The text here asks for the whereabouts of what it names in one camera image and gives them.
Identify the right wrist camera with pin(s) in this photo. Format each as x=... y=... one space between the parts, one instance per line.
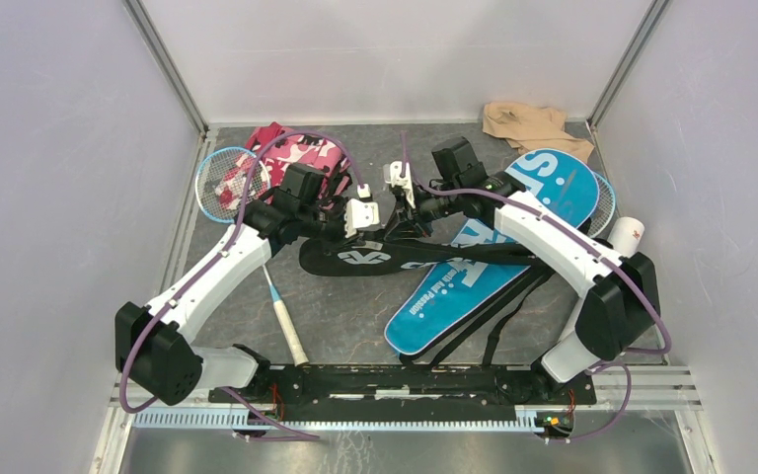
x=397 y=175

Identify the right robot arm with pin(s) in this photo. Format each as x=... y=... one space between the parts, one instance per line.
x=615 y=283

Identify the pink camouflage cloth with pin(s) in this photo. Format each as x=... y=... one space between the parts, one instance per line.
x=276 y=147

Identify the blue Sport racket cover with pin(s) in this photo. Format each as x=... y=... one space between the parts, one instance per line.
x=451 y=293

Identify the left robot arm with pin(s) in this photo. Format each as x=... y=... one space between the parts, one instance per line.
x=154 y=342

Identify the beige cloth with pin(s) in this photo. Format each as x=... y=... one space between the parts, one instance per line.
x=528 y=128

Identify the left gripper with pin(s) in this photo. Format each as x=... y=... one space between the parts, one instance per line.
x=341 y=232

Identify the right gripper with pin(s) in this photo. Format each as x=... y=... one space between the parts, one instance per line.
x=413 y=228

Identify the white shuttlecock tube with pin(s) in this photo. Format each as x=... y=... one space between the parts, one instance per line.
x=626 y=235

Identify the blue frame badminton racket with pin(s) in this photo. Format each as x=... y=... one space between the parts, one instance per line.
x=219 y=183

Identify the black Crossway racket cover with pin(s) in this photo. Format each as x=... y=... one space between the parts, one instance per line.
x=376 y=258

